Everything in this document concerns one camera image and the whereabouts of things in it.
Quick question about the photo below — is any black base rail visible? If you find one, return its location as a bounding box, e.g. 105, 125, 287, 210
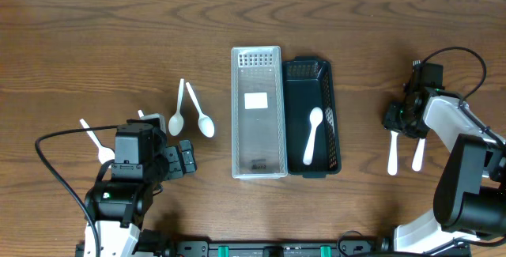
74, 239, 472, 257

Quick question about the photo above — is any dark green plastic basket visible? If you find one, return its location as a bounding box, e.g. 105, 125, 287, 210
282, 56, 342, 178

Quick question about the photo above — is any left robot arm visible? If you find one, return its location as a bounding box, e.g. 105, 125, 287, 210
76, 119, 197, 256

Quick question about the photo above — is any clear plastic basket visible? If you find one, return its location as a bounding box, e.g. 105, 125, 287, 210
231, 46, 288, 180

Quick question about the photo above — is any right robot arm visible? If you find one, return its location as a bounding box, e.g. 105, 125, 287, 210
383, 61, 505, 255

